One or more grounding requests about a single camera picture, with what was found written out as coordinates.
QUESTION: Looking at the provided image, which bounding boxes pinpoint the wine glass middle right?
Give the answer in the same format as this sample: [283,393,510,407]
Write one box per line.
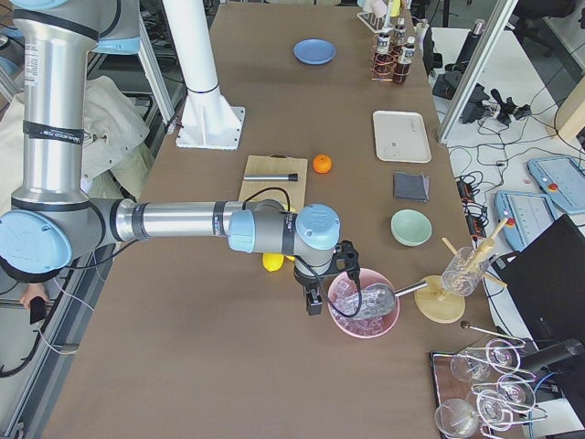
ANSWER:
[496,374,536,413]

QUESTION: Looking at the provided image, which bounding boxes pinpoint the grey folded cloth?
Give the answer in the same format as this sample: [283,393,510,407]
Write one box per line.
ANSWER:
[393,172,430,202]

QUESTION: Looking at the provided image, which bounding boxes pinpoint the brown sauce bottle front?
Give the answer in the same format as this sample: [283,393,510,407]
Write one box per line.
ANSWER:
[392,37,416,84]

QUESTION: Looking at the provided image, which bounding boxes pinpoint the wire glass rack tray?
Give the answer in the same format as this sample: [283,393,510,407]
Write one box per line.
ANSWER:
[430,336,548,438]

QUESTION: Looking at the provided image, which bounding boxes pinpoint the blue plate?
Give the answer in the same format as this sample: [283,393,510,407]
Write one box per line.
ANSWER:
[292,38,336,65]

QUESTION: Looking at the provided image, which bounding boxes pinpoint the metal ice scoop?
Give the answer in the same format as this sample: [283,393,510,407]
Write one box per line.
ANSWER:
[335,281,428,320]

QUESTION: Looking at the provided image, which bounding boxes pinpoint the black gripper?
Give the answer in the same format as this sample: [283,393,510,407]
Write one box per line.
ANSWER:
[293,267,323,316]

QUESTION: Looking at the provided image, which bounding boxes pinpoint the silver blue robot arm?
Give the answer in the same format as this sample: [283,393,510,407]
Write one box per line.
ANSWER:
[1,1,343,315]

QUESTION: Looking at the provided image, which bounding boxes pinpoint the black power strip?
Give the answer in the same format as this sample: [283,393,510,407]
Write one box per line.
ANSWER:
[456,177,489,240]

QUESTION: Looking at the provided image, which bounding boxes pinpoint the pink bowl with ice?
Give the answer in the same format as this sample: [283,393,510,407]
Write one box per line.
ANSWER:
[327,273,400,338]

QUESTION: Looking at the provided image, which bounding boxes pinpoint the wooden cutting board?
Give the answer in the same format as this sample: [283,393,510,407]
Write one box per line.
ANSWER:
[239,155,308,212]

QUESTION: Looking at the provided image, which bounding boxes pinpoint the wine glass lower middle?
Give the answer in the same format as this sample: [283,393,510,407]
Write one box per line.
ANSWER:
[476,390,514,432]

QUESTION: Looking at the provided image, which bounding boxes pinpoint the wooden cup stand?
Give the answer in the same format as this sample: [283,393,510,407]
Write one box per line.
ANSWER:
[414,218,508,324]

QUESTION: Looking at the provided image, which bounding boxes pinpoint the wine glass upper left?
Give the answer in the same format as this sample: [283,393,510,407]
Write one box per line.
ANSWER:
[450,349,491,383]

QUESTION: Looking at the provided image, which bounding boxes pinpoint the brown sauce bottle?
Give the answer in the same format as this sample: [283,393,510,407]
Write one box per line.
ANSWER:
[372,27,391,80]
[392,17,406,53]
[392,37,416,84]

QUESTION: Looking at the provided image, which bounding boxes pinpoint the wine glass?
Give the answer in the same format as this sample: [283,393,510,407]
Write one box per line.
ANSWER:
[434,399,479,438]
[485,338,520,374]
[450,349,491,383]
[476,390,514,432]
[496,374,536,413]

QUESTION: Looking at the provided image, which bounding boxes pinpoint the brown sauce bottle left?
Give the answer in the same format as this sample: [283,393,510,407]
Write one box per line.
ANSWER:
[372,27,391,80]

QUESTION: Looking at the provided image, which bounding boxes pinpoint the yellow lemon left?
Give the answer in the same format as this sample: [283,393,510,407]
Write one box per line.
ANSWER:
[261,253,284,273]

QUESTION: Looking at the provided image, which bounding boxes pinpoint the orange fruit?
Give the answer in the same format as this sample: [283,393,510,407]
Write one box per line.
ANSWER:
[312,154,333,174]

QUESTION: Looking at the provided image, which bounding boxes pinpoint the black ball stirrer stick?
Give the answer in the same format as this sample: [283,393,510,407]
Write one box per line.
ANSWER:
[460,320,526,346]

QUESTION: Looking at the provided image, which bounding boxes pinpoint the wine glass lower left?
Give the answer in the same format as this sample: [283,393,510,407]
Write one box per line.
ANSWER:
[434,399,479,438]

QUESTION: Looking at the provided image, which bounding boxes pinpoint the black laptop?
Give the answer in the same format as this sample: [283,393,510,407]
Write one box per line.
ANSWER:
[493,215,584,342]

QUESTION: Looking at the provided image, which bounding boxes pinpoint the blue teach pendant near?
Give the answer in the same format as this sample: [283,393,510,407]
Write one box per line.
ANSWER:
[494,190,559,251]

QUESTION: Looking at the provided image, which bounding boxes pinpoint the brown sauce bottle back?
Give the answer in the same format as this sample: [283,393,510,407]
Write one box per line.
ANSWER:
[392,17,406,53]

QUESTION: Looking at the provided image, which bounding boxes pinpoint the blue teach pendant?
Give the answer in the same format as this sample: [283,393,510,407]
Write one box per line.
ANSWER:
[526,155,584,214]
[494,190,559,251]

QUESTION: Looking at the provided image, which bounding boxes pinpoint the blue teach pendant far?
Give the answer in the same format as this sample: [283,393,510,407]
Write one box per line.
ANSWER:
[526,155,584,214]

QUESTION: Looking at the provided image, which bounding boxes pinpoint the white cloth cover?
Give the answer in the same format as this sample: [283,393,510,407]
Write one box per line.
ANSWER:
[1,76,154,212]

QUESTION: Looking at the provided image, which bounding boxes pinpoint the cream rectangular tray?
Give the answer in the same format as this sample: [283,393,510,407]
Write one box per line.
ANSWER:
[373,110,431,164]

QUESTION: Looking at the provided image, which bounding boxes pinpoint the copper wire bottle rack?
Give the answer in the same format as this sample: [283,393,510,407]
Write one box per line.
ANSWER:
[370,34,413,84]

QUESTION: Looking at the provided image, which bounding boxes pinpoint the wine glass upper right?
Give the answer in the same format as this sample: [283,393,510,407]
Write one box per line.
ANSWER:
[485,338,520,374]

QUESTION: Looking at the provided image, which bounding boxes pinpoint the clear glass on stand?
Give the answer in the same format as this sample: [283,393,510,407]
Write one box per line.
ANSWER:
[441,247,490,297]

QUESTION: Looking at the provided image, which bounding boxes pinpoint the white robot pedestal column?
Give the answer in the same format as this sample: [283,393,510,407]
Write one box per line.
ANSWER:
[164,0,245,151]

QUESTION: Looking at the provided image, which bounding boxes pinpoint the mint green bowl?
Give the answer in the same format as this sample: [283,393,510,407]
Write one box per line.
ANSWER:
[390,209,432,247]

